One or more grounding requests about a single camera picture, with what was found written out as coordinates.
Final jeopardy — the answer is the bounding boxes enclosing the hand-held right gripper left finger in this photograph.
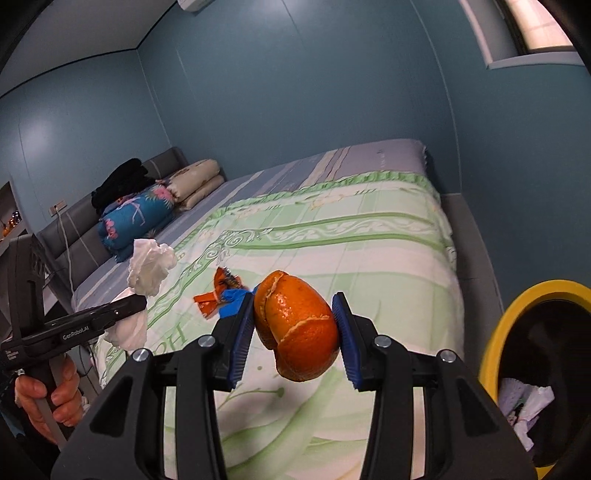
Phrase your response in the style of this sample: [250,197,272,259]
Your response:
[50,293,257,480]

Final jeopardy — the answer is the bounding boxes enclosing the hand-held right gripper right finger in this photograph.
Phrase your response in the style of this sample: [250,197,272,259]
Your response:
[331,292,541,480]

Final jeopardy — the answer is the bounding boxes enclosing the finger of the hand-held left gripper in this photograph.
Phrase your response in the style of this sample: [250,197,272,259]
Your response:
[99,294,147,333]

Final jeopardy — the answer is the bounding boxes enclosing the orange peel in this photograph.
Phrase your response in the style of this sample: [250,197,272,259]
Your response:
[253,270,341,383]

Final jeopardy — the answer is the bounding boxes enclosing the white tissue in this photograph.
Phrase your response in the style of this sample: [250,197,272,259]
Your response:
[102,237,178,349]

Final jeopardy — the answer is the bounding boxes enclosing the yellow-rimmed black bin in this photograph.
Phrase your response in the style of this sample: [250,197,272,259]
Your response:
[478,279,591,480]

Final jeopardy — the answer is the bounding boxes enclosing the person's left hand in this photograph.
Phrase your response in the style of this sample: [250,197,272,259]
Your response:
[13,356,86,444]

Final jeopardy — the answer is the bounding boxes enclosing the blue and white wrapper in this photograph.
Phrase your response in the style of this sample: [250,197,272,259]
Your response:
[218,287,256,319]

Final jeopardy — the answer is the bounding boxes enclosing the crumpled orange wrapper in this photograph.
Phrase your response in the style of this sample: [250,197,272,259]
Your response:
[193,290,228,319]

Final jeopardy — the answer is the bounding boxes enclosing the grey upholstered bed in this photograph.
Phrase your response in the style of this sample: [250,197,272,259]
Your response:
[34,138,506,480]

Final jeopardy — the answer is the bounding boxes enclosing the blue floral pillow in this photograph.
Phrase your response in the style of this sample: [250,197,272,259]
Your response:
[98,182,178,263]

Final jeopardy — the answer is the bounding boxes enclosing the green floral blanket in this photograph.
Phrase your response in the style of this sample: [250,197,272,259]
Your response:
[90,172,465,480]

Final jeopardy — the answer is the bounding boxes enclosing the black clothing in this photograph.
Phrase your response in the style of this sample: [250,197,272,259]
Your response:
[91,158,149,215]

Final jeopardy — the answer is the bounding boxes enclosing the beige folded quilt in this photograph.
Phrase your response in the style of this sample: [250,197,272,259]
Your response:
[167,159,227,210]

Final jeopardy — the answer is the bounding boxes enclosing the blue striped bed sheet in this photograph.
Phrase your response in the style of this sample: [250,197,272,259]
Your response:
[71,138,428,315]

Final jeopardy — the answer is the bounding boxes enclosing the window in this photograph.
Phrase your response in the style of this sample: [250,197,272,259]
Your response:
[457,0,587,70]

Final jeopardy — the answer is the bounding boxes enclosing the white cable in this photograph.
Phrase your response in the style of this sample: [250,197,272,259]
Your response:
[58,212,77,296]

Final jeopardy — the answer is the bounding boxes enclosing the wall niche shelf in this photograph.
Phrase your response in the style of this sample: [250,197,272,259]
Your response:
[0,181,29,241]

